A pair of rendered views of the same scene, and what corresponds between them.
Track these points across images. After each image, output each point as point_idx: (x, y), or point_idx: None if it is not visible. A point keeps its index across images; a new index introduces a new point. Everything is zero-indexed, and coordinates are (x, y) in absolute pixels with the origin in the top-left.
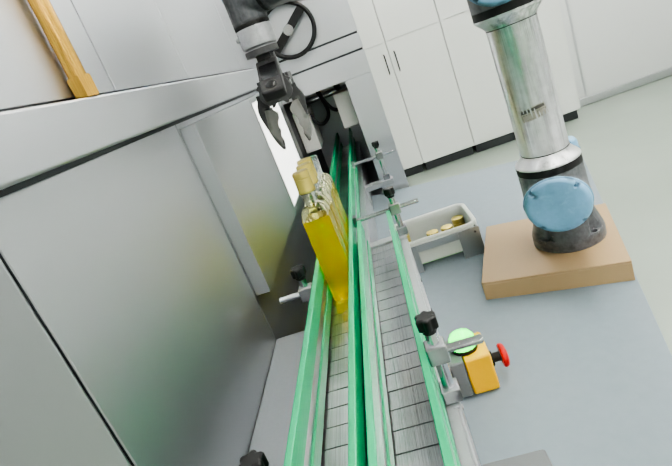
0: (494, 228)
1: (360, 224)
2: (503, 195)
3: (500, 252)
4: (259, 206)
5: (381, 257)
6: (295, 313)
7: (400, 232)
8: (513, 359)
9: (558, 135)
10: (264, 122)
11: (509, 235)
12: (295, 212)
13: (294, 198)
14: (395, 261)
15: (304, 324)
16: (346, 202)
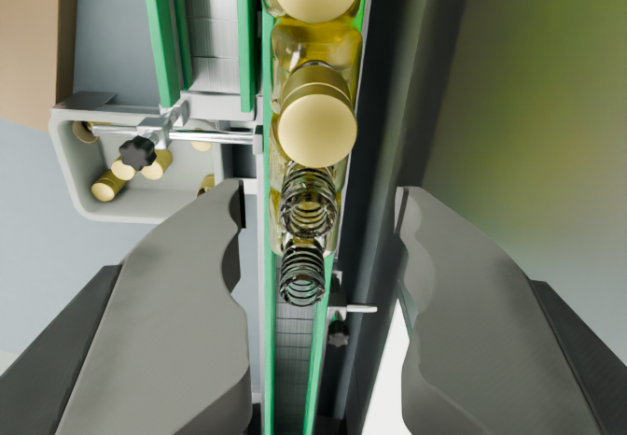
0: (38, 116)
1: (240, 79)
2: (47, 262)
3: (23, 9)
4: None
5: (229, 28)
6: None
7: (178, 101)
8: None
9: None
10: (589, 339)
11: (7, 67)
12: (398, 279)
13: (393, 334)
14: None
15: (426, 21)
16: (296, 350)
